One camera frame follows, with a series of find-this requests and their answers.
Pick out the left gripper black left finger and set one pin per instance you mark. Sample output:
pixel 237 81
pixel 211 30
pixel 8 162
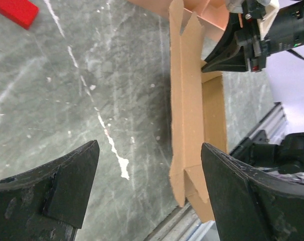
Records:
pixel 49 202

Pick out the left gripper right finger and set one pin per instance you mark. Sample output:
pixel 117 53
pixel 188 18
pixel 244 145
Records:
pixel 249 204

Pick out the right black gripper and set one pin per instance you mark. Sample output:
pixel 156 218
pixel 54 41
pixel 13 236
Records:
pixel 240 48

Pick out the cardboard box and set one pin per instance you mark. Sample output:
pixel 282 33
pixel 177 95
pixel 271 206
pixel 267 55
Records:
pixel 197 108

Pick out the orange plastic file organizer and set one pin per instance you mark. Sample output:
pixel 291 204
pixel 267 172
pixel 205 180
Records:
pixel 211 13

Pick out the flat red block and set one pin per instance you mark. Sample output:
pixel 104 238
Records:
pixel 21 12

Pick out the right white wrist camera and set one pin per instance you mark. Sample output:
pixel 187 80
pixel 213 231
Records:
pixel 262 12

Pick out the aluminium mounting rail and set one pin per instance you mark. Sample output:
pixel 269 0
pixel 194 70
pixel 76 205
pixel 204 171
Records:
pixel 184 223

